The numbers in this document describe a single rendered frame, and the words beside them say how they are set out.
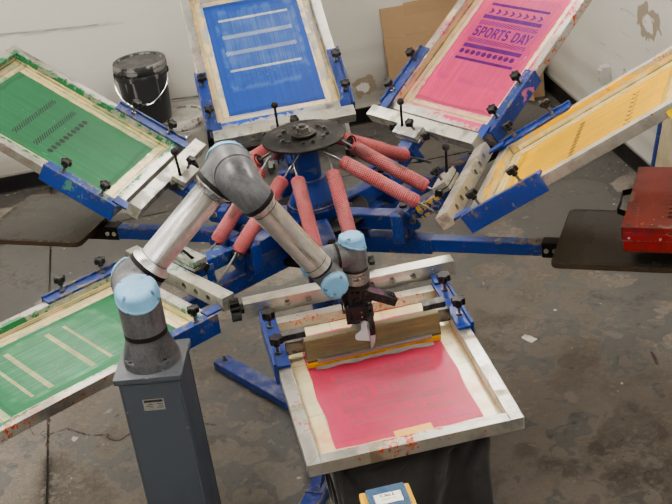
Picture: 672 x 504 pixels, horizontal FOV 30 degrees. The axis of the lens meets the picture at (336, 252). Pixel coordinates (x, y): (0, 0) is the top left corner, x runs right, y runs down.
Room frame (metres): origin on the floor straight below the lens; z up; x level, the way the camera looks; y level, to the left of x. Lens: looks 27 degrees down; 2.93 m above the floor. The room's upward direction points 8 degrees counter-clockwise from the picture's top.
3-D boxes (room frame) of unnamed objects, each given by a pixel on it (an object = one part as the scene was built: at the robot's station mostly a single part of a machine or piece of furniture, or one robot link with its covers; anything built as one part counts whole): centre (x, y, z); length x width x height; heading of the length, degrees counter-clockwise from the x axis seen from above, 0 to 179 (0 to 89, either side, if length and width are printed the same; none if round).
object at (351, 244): (3.17, -0.05, 1.30); 0.09 x 0.08 x 0.11; 102
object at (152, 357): (2.91, 0.53, 1.25); 0.15 x 0.15 x 0.10
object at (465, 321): (3.33, -0.33, 0.98); 0.30 x 0.05 x 0.07; 8
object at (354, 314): (3.17, -0.04, 1.14); 0.09 x 0.08 x 0.12; 98
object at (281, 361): (3.25, 0.22, 0.98); 0.30 x 0.05 x 0.07; 8
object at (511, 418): (3.05, -0.09, 0.97); 0.79 x 0.58 x 0.04; 8
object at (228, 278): (3.72, 0.55, 0.90); 1.24 x 0.06 x 0.06; 128
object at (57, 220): (4.35, 0.67, 0.91); 1.34 x 0.40 x 0.08; 68
